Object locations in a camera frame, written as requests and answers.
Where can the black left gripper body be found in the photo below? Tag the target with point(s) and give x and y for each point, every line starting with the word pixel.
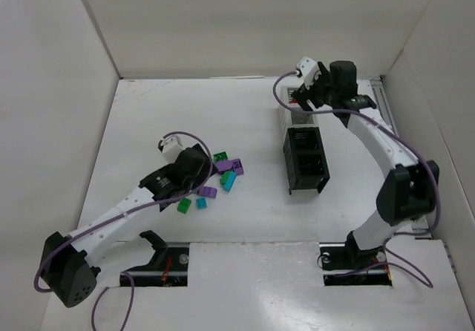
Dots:
pixel 204 156

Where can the small teal square lego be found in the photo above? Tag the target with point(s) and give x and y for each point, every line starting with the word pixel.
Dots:
pixel 201 203

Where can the purple rounded lego brick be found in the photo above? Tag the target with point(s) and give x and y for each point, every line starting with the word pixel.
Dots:
pixel 208 192

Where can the dark green studded lego brick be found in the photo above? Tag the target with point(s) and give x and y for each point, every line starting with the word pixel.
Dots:
pixel 221 156

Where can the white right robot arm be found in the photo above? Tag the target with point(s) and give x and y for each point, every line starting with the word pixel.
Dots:
pixel 410 187

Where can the white double-bin container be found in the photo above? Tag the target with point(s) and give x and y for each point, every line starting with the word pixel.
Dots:
pixel 290 119

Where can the teal long lego brick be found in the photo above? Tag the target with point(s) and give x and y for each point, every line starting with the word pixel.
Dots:
pixel 230 182

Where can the aluminium rail at table edge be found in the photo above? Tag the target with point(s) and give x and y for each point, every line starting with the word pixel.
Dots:
pixel 382 103

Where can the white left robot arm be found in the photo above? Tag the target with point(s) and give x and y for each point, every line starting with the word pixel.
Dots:
pixel 71 264

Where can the purple square lego brick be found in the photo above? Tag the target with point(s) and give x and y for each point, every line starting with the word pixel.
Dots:
pixel 237 166

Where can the green curved lego piece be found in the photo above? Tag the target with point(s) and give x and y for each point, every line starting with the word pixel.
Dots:
pixel 224 177

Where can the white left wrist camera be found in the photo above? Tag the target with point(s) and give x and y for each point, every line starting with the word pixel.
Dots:
pixel 170 148

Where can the green sloped lego brick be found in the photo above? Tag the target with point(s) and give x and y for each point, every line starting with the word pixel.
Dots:
pixel 184 205

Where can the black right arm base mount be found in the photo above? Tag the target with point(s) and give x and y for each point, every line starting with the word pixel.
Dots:
pixel 343 266

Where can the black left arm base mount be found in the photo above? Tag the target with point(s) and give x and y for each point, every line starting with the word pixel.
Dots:
pixel 167 266

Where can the black double-bin container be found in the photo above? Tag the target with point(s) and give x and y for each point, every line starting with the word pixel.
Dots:
pixel 306 163

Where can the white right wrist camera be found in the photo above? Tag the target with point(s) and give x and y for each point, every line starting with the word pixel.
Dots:
pixel 308 70

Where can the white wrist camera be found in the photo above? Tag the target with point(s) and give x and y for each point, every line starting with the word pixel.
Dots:
pixel 170 148
pixel 308 70

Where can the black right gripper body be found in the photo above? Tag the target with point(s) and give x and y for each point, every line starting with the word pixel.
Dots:
pixel 306 96

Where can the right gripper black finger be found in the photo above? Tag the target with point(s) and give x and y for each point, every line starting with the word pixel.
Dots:
pixel 299 94
pixel 306 104

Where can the purple oval lego piece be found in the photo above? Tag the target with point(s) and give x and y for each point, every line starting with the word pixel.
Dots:
pixel 223 166

